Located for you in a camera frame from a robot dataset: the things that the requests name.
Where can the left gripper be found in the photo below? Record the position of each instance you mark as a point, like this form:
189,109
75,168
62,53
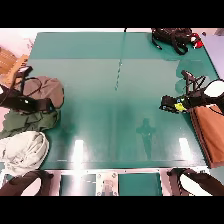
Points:
42,104

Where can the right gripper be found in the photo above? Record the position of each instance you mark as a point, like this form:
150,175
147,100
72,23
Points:
170,103

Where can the grey-brown T-shirt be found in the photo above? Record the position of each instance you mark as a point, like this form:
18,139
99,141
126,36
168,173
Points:
50,90

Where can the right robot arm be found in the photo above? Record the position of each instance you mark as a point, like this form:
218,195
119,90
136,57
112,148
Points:
215,89

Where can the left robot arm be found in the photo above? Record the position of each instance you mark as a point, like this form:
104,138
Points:
16,100

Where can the dark green garment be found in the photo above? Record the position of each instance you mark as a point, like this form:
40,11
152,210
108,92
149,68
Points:
30,120

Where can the pale green garment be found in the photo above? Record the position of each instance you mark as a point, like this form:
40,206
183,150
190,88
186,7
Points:
25,150

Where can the red object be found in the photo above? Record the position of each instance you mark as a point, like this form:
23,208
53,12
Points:
198,42

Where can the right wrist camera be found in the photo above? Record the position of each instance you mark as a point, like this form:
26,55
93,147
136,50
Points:
190,80

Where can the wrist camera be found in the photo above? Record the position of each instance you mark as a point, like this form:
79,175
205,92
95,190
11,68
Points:
24,70
190,80

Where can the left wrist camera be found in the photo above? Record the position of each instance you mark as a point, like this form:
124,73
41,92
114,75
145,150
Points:
24,70

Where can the silver frame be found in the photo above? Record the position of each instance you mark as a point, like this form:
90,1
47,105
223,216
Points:
106,182

